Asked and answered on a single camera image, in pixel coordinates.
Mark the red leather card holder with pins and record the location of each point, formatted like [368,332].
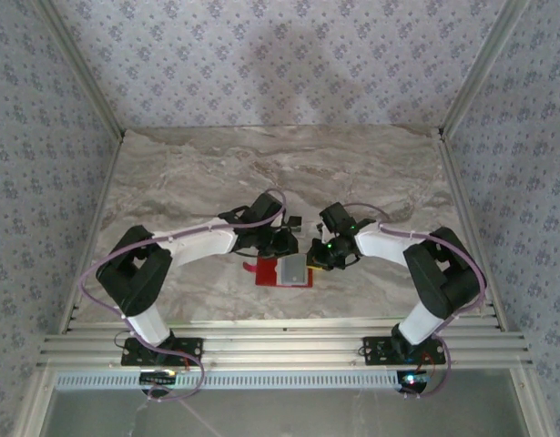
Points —
[266,275]

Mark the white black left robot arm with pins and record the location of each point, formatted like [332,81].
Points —
[143,273]

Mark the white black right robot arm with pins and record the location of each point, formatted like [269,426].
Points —
[434,273]

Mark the grey metal sheet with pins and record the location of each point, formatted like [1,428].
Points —
[307,414]

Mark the narrow aluminium rail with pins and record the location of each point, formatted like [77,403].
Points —
[284,324]

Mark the wide aluminium rail beam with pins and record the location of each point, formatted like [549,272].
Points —
[284,350]

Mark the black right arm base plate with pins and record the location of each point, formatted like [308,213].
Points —
[375,350]

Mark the aluminium table side rail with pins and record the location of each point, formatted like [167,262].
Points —
[107,182]
[457,182]

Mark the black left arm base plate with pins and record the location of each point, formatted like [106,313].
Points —
[188,348]

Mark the aluminium frame post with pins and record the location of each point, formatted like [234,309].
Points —
[79,68]
[484,68]

